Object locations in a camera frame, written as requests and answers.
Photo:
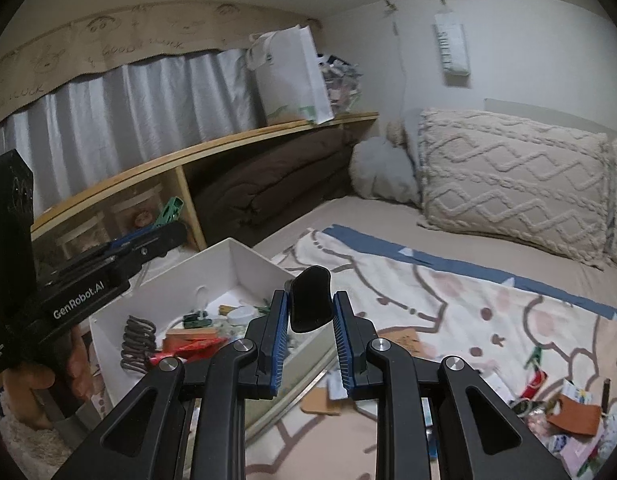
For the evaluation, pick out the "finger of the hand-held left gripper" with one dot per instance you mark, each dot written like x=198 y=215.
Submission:
x=131 y=238
x=158 y=245

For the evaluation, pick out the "small red toy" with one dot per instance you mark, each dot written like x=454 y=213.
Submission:
x=533 y=384

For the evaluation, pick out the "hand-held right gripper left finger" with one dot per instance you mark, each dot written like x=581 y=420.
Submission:
x=281 y=342

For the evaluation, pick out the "white round lid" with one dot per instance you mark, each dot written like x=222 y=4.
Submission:
x=241 y=316

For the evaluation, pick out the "black oval plastic piece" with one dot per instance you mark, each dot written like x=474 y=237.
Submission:
x=311 y=300

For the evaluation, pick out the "green clothespin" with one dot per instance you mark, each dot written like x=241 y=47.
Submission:
x=196 y=321
x=534 y=357
x=169 y=212

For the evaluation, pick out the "beige plush toy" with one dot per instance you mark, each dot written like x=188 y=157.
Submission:
x=397 y=134

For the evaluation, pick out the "brown leather case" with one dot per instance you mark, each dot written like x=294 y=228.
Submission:
x=573 y=415

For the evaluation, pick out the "white wall power strip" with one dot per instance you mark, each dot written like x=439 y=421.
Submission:
x=451 y=42

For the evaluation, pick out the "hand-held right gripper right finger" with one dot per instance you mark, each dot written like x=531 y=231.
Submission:
x=341 y=347

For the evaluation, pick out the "printed blanket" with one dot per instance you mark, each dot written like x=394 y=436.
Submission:
x=463 y=310

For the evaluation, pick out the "grey spiral hair claw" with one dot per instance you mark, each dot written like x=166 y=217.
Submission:
x=137 y=342

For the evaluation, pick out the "grey curtain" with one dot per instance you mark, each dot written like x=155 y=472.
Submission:
x=138 y=110

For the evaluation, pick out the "cork coaster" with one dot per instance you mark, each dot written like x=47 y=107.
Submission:
x=321 y=401

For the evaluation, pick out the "beige drawn-on valance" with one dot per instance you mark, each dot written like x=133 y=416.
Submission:
x=113 y=45

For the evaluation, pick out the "grey cushion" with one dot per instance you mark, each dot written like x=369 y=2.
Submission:
x=383 y=170

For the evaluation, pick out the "pile of printed packets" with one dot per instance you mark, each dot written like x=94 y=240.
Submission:
x=341 y=82

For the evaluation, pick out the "white cardboard box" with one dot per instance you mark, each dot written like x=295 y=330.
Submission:
x=248 y=270

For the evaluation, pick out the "person's left hand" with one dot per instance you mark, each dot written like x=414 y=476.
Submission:
x=28 y=392

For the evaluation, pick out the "brown folded blanket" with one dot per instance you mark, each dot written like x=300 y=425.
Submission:
x=273 y=185

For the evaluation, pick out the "white paper bag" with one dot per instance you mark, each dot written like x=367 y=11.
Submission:
x=288 y=75

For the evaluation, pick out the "white fluffy cloth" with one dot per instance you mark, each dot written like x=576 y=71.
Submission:
x=28 y=450

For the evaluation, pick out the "red snack packet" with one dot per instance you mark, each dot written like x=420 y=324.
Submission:
x=193 y=347

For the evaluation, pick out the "pink wallet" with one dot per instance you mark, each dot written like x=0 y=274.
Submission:
x=581 y=455

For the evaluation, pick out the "wooden ledge shelf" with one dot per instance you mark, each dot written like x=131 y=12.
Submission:
x=188 y=152

